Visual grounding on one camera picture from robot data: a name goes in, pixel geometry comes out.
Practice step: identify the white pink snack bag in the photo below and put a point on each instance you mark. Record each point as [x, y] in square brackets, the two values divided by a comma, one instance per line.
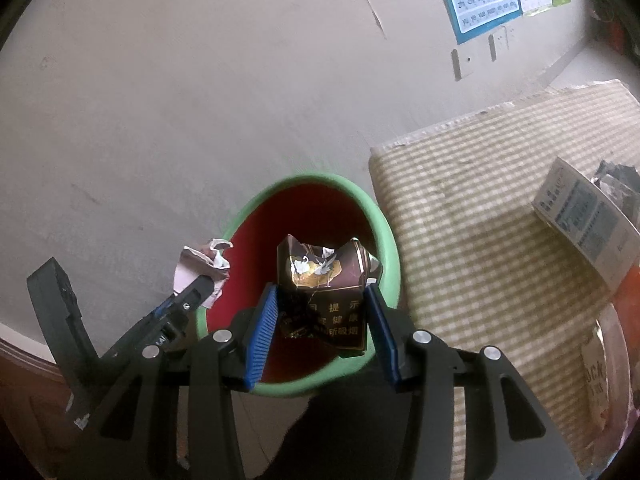
[609, 386]

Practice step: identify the green red trash bin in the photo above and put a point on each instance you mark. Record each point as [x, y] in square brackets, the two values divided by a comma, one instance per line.
[319, 209]

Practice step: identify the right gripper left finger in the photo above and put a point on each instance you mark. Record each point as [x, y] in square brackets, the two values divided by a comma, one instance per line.
[229, 359]

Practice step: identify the white wall switch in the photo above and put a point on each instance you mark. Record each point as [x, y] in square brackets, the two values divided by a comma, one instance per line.
[500, 42]

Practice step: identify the white blue milk carton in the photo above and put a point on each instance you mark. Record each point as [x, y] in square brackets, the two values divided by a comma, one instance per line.
[573, 205]

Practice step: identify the dark brown cigarette pack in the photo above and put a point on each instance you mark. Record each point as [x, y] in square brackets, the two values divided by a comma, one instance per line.
[320, 292]

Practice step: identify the white wall socket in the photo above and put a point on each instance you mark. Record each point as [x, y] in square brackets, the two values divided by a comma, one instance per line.
[462, 59]

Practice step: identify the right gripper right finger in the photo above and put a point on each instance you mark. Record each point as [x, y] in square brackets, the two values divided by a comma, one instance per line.
[421, 364]

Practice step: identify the orange plastic snack bag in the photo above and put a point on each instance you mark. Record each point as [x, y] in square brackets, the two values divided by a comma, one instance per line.
[626, 302]

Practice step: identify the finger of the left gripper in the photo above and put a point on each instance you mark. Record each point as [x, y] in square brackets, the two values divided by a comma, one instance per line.
[177, 307]

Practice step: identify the striped beige table cloth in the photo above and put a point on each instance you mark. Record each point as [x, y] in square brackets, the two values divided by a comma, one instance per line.
[478, 265]

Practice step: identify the brown paper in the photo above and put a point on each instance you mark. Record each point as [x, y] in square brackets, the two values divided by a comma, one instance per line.
[207, 260]

